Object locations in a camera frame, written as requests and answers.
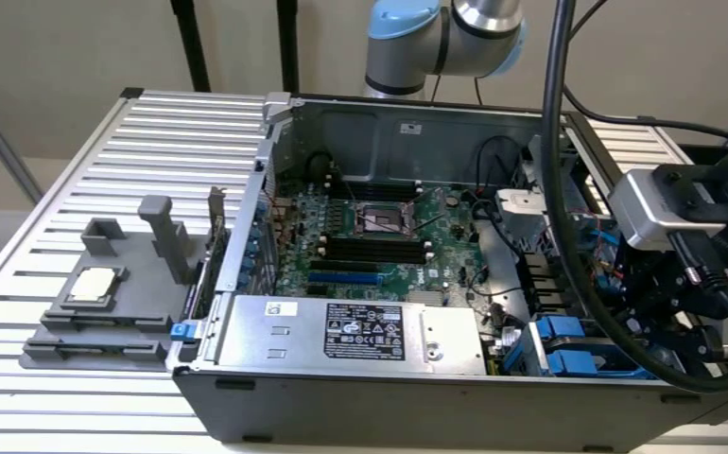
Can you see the silver CPU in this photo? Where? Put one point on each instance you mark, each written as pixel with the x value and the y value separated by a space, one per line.
pixel 95 284

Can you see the black pole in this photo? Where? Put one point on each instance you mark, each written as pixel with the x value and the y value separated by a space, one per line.
pixel 288 47
pixel 195 47

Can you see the black open PC case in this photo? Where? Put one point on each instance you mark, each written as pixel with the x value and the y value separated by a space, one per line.
pixel 402 402

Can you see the grey parts rack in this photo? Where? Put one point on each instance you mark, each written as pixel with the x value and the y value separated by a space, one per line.
pixel 143 284

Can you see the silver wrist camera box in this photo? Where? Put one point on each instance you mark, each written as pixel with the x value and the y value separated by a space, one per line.
pixel 644 203

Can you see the blue case latch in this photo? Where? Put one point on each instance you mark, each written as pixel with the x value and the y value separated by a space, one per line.
pixel 184 331

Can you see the blue expansion slot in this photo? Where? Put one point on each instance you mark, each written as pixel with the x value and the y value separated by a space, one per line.
pixel 344 278

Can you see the small silver heatsink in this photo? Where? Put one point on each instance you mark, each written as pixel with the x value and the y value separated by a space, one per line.
pixel 431 298

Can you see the black expansion slot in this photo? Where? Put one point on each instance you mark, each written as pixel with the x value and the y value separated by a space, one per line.
pixel 343 266

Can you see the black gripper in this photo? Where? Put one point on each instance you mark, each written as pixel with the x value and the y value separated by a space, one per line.
pixel 660 288

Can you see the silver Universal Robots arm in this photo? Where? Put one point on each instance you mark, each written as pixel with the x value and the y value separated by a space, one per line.
pixel 402 52

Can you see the silver power supply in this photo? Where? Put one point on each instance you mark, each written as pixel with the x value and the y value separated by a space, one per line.
pixel 312 331

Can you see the silver metal drive cage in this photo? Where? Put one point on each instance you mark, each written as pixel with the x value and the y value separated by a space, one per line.
pixel 518 213

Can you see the blue disk bay caddy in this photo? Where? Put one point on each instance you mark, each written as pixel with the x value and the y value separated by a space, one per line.
pixel 575 364
pixel 562 330

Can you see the green motherboard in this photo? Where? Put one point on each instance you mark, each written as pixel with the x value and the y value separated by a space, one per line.
pixel 402 279

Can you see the CPU socket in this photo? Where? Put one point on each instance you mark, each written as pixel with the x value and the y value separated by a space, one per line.
pixel 382 218

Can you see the RAM stick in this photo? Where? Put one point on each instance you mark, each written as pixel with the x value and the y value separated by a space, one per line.
pixel 102 350

